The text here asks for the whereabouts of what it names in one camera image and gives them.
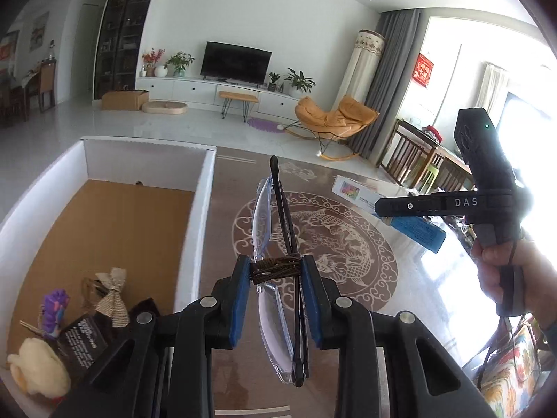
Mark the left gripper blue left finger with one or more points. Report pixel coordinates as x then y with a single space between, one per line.
161 365

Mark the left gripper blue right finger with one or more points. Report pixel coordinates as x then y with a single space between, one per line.
423 379

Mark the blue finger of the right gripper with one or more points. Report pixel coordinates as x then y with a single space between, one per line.
433 204

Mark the blue white carton box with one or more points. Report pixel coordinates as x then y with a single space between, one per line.
418 229

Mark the black rectangular box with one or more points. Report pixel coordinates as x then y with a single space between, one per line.
79 345

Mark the cream knitted pouch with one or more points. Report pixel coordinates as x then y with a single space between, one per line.
36 369

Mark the purple blue flower toy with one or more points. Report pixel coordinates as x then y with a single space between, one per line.
53 308

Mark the clear black glasses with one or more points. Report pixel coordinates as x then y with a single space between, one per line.
286 347

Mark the right bare hand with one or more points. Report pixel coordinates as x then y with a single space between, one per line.
539 277

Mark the dark wooden chair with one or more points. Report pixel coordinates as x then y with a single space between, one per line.
416 161

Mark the red window decoration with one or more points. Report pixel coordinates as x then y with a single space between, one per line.
423 70

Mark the orange lounge chair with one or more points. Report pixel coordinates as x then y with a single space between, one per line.
350 118

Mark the white cardboard storage box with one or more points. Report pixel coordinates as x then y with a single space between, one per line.
137 204

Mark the white standing air conditioner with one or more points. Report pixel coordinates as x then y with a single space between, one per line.
362 66

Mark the grey curtain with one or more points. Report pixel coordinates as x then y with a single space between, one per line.
399 29

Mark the large green potted plant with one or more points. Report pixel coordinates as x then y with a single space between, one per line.
299 84

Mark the purple floor mat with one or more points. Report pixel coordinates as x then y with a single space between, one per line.
264 125

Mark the small dark potted plant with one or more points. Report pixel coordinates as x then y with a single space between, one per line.
274 79

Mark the round beige floor mat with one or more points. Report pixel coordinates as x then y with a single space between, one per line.
164 107

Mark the black flat television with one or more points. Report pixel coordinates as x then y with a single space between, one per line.
235 62

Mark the brown cardboard box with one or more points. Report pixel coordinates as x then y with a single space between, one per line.
124 100

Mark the white tv cabinet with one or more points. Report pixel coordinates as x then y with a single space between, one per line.
206 94

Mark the round white vase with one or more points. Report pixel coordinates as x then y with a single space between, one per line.
161 71

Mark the green plant white pot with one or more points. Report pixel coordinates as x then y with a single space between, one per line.
179 63

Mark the red flower vase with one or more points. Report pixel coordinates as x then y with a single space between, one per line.
150 60

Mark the wooden side cabinet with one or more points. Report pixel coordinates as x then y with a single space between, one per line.
46 94

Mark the dark glass display cabinet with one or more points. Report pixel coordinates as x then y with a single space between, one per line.
118 46

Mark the framed wall painting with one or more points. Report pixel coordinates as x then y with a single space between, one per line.
38 31

